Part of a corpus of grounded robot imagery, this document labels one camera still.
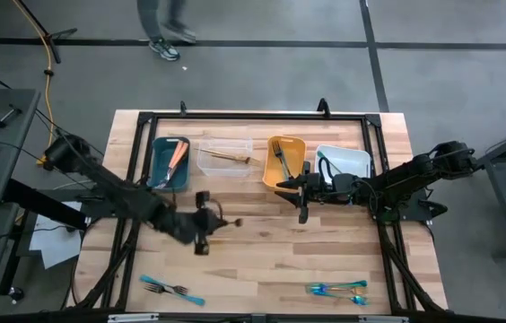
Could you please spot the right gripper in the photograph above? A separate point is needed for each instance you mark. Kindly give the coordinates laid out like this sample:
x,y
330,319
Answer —
x,y
329,188

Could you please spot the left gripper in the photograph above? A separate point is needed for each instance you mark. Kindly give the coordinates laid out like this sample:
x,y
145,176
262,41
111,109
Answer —
x,y
185,224

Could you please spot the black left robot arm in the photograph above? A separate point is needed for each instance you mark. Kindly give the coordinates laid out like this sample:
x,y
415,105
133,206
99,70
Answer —
x,y
100,179

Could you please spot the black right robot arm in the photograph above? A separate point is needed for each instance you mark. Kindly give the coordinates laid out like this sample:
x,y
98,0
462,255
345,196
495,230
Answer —
x,y
414,172

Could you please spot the yellow plastic bin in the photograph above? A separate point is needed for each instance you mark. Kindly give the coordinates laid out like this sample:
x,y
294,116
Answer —
x,y
295,152

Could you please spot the clear plastic bin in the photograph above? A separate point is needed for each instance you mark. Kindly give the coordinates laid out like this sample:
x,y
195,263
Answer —
x,y
226,169

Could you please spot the white plastic bin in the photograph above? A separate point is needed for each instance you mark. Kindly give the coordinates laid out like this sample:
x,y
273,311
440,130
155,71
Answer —
x,y
351,159

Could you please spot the teal plastic bin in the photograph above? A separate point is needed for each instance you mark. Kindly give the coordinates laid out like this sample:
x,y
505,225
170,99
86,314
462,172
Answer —
x,y
163,157

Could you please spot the white paper sheets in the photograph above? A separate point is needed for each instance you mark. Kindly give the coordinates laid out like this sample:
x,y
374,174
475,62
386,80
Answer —
x,y
55,242

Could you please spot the black desk support beam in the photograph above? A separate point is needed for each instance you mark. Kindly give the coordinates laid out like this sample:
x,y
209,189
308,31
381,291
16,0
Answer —
x,y
42,206

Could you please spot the small black round knob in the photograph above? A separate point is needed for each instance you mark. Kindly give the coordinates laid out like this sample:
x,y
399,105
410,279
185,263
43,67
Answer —
x,y
16,294

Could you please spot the person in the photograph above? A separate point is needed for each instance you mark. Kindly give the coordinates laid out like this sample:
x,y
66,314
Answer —
x,y
150,18

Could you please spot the black tripod stand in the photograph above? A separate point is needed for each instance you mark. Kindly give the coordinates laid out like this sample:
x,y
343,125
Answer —
x,y
54,47

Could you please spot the black aluminium table frame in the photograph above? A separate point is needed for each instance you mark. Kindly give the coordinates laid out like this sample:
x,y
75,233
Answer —
x,y
257,116

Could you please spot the black frame clamp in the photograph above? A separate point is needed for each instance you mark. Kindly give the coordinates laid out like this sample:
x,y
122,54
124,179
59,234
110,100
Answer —
x,y
183,108
323,108

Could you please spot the silver metal bracket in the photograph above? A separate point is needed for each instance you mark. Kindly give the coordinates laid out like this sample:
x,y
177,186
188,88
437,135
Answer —
x,y
383,319
132,317

